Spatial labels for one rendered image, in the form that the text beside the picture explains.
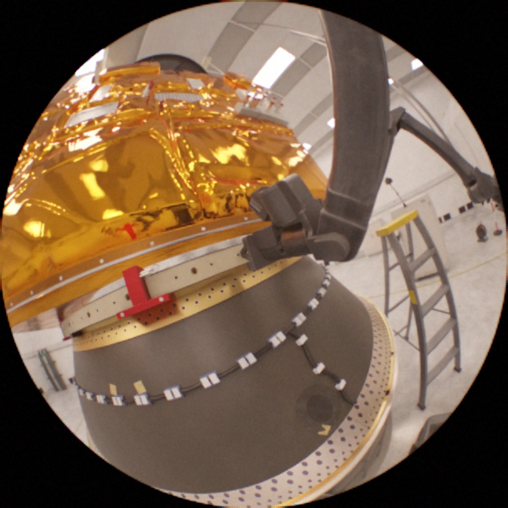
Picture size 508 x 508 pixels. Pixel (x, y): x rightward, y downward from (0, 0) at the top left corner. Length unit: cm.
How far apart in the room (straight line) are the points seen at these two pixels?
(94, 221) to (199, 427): 50
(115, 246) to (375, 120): 52
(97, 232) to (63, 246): 11
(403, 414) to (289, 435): 150
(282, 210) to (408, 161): 741
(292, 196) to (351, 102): 14
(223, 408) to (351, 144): 42
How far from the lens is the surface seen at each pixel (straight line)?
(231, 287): 39
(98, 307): 44
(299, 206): 22
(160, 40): 362
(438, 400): 189
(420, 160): 764
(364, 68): 18
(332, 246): 19
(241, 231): 52
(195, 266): 35
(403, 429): 176
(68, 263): 53
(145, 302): 33
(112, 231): 46
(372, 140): 17
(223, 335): 34
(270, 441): 39
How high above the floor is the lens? 165
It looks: 4 degrees up
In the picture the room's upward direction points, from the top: 24 degrees counter-clockwise
